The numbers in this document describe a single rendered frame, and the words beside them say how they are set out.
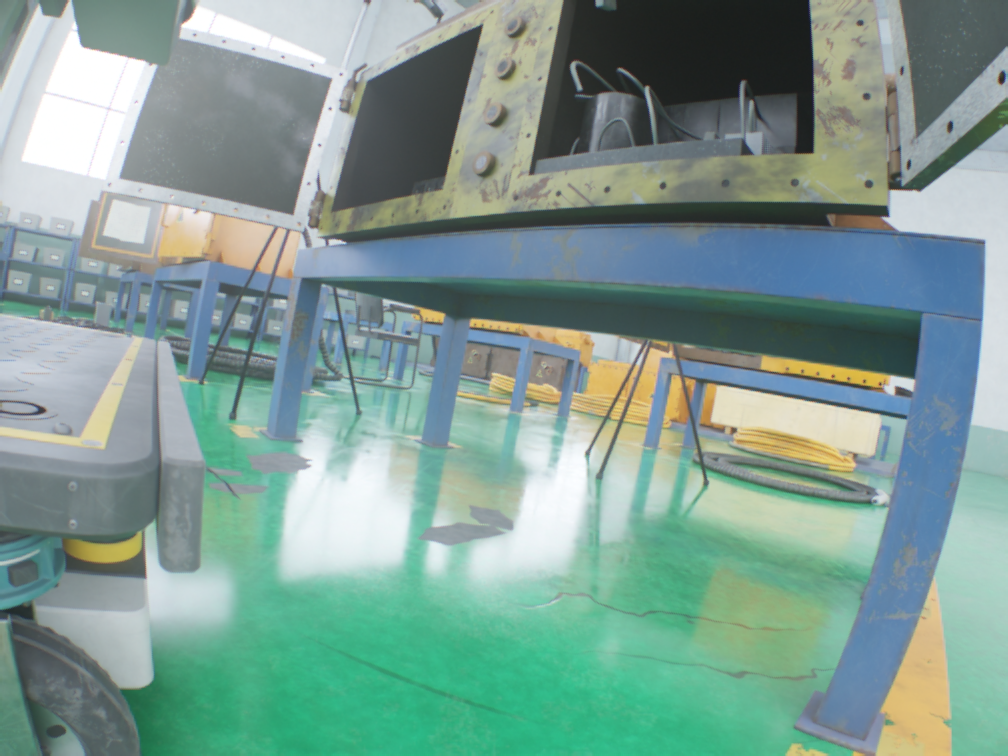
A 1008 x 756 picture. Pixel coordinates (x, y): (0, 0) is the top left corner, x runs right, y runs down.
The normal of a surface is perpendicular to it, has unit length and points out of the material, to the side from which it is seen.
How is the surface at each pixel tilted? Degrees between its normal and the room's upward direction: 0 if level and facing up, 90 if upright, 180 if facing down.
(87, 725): 92
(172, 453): 0
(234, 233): 90
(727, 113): 90
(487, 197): 90
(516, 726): 0
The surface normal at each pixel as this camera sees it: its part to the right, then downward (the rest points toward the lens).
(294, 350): 0.70, 0.15
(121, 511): 0.93, 0.18
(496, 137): -0.69, -0.11
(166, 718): 0.18, -0.98
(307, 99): 0.51, 0.12
